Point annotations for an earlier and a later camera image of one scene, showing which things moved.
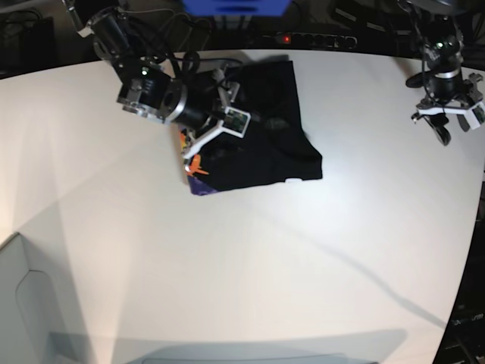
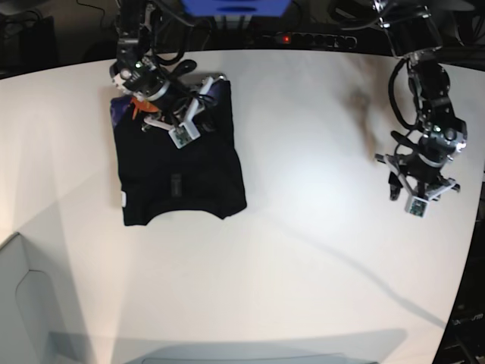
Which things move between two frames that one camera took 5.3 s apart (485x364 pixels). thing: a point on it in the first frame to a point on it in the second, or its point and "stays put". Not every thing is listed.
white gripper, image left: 234,121 to 207,124
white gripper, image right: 439,120 to 428,192
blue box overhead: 236,7 stays put
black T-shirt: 276,148 to 159,174
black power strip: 308,41 stays put
